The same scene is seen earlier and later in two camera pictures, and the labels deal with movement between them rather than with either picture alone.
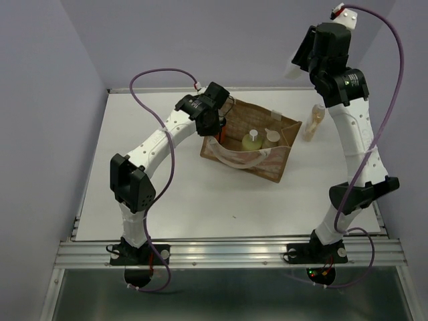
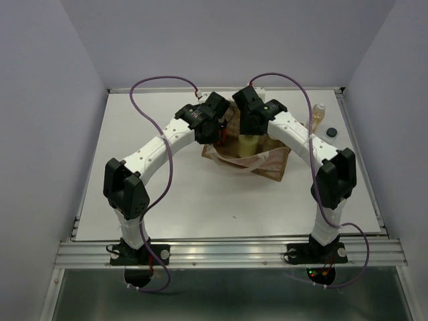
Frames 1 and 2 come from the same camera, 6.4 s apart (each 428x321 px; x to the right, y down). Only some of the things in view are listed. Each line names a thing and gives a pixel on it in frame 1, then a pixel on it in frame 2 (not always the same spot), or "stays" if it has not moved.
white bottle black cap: x=293 y=71 -> x=332 y=133
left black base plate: x=127 y=254 stays
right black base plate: x=316 y=252 stays
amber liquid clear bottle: x=318 y=114 stays
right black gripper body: x=314 y=71 -> x=245 y=127
